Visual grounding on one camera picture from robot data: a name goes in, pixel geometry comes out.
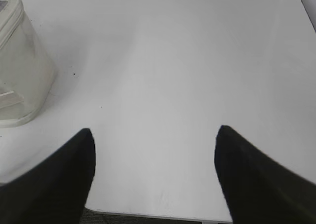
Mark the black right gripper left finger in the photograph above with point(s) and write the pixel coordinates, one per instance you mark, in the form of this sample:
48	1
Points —
56	190

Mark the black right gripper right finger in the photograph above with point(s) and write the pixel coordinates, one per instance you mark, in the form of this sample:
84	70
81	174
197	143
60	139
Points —
257	189

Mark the cream insulated lunch bag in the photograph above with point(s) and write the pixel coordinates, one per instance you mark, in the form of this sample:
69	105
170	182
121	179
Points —
26	71

